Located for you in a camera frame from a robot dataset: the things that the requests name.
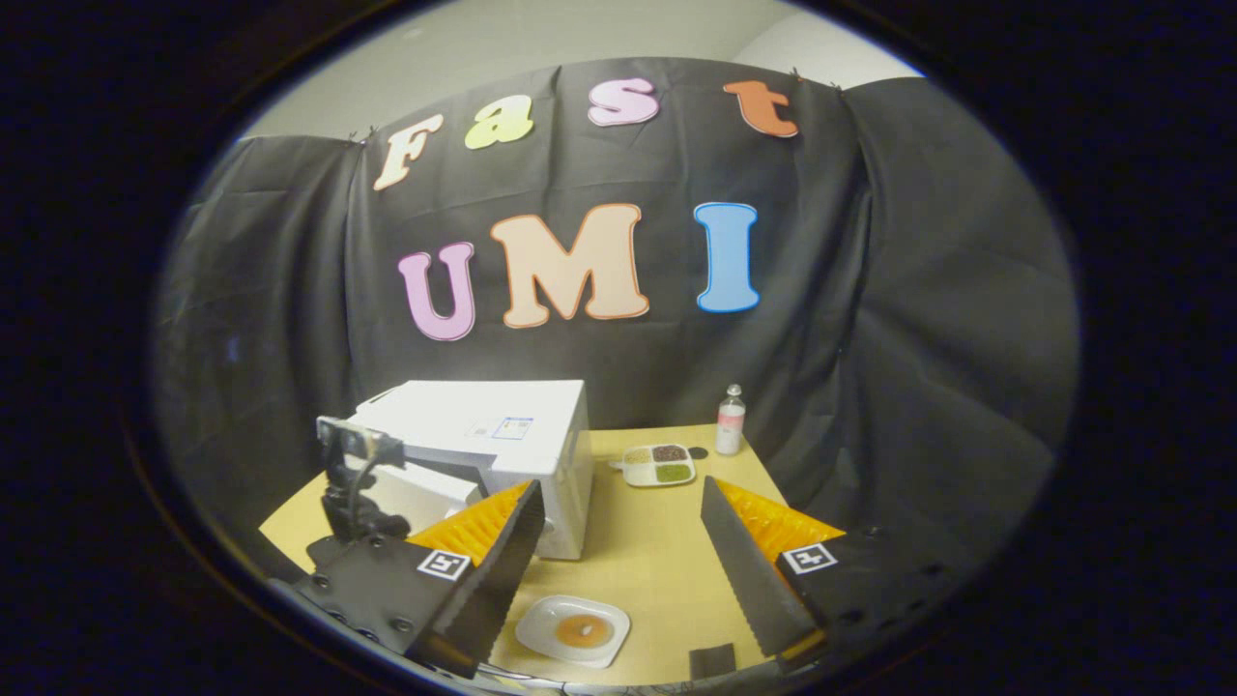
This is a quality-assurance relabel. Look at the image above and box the small bottle with pink label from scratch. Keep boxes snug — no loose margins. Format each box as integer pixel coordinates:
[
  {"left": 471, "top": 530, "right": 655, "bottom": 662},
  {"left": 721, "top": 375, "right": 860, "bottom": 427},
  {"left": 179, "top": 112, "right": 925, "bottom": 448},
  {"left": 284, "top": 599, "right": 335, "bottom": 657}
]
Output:
[{"left": 715, "top": 384, "right": 747, "bottom": 456}]

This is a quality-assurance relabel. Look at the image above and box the white square plate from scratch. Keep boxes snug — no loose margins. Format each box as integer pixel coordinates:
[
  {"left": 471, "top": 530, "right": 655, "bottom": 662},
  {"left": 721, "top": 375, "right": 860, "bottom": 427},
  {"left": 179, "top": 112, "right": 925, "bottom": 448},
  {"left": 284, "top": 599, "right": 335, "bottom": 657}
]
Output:
[{"left": 514, "top": 594, "right": 631, "bottom": 670}]

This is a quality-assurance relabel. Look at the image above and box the white divided dish with grains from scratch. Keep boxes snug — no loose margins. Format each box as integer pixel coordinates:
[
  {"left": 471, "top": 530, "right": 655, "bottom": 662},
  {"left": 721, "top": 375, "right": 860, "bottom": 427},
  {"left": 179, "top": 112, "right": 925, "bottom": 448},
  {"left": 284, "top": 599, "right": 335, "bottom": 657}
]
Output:
[{"left": 611, "top": 443, "right": 697, "bottom": 488}]

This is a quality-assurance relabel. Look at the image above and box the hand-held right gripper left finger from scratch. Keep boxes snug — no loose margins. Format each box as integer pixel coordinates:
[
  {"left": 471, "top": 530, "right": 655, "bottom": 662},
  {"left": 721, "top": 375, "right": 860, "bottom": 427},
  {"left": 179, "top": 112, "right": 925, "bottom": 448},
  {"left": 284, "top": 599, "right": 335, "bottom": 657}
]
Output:
[{"left": 290, "top": 478, "right": 547, "bottom": 678}]

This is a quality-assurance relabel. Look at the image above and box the white microwave oven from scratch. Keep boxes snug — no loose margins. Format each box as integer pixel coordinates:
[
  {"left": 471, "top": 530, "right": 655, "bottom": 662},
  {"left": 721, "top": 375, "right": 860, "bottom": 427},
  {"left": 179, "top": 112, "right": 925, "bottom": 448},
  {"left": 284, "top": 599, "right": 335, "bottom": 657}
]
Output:
[{"left": 343, "top": 379, "right": 595, "bottom": 562}]

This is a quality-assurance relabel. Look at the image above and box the black table clamp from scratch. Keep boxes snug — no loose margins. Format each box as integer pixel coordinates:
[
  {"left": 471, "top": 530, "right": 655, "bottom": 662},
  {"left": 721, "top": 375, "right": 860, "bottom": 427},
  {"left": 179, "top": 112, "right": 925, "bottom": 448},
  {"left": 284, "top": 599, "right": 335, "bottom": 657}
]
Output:
[{"left": 688, "top": 643, "right": 737, "bottom": 681}]

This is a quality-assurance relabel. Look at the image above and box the orange sugared doughnut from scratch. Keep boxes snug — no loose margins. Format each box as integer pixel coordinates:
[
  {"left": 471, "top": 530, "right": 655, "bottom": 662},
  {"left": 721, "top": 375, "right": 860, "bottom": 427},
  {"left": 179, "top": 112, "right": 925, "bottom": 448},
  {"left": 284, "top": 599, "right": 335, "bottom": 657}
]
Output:
[{"left": 558, "top": 614, "right": 615, "bottom": 649}]

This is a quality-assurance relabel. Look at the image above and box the black backdrop cloth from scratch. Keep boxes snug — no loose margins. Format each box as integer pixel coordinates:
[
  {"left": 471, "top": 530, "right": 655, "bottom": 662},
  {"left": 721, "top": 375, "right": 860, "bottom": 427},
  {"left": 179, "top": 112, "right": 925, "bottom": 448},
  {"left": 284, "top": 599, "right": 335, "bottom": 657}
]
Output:
[{"left": 155, "top": 58, "right": 1079, "bottom": 581}]

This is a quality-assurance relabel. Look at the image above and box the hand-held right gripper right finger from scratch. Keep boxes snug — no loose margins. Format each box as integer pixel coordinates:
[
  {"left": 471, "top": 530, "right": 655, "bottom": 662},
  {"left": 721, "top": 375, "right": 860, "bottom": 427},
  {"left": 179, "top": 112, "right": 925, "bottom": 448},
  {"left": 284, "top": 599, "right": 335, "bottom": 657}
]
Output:
[{"left": 701, "top": 474, "right": 967, "bottom": 668}]

